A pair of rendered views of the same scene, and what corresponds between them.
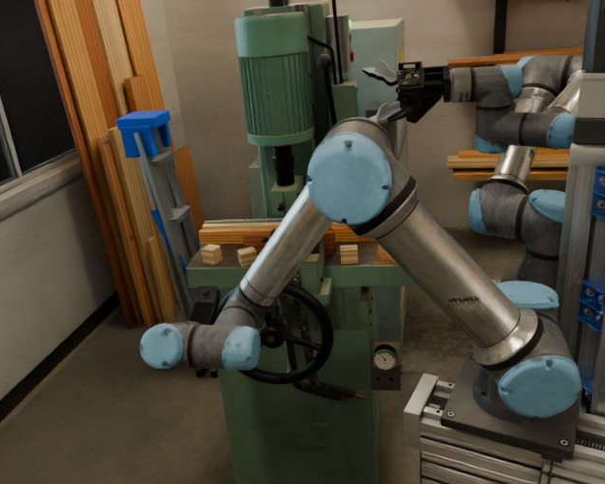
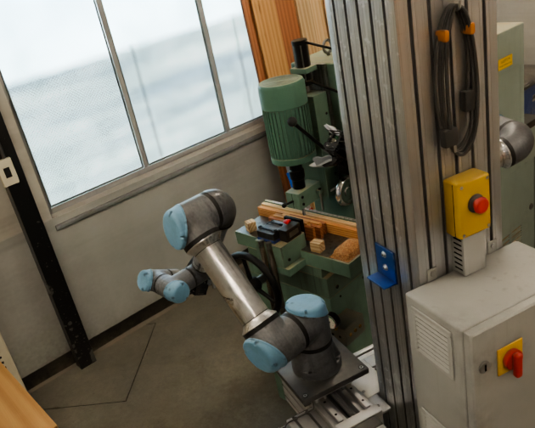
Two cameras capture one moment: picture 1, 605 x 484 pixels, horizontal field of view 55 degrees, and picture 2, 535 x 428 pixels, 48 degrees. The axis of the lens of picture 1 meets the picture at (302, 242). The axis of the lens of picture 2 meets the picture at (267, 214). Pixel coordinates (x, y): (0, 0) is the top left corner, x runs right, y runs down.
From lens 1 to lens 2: 1.36 m
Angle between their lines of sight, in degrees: 36
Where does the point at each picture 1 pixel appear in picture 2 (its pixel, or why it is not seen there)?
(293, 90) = (287, 132)
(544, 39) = not seen: outside the picture
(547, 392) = (260, 358)
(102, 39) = (300, 26)
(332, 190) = (168, 232)
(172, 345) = (145, 281)
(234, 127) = not seen: hidden behind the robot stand
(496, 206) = not seen: hidden behind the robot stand
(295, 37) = (285, 100)
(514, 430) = (291, 380)
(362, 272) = (320, 260)
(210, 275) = (246, 239)
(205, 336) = (160, 281)
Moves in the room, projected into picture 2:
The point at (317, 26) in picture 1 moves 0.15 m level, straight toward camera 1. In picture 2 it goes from (332, 78) to (310, 91)
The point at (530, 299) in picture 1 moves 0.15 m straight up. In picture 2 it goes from (295, 308) to (285, 262)
